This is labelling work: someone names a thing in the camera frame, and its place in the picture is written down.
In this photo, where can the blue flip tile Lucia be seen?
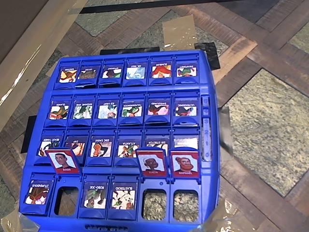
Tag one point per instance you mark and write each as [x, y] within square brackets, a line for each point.
[152, 163]

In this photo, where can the clear plastic tape piece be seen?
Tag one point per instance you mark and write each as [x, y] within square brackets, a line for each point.
[224, 217]
[14, 223]

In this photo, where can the beige packing tape patch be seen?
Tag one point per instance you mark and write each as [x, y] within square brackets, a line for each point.
[178, 31]

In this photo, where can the blue flip tile Raphael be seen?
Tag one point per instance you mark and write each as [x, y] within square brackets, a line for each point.
[184, 164]

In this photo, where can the blue flip tile Steve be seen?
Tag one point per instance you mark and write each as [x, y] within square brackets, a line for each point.
[63, 160]

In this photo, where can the long black tape strip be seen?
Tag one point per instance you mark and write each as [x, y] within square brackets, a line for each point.
[120, 7]

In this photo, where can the blue plastic guessing game board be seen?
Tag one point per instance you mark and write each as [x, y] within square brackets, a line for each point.
[205, 82]

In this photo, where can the black tape piece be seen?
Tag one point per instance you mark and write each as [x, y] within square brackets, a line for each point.
[27, 135]
[130, 50]
[210, 55]
[225, 130]

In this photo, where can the folded cardboard box wall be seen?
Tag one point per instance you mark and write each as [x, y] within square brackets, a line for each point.
[29, 48]

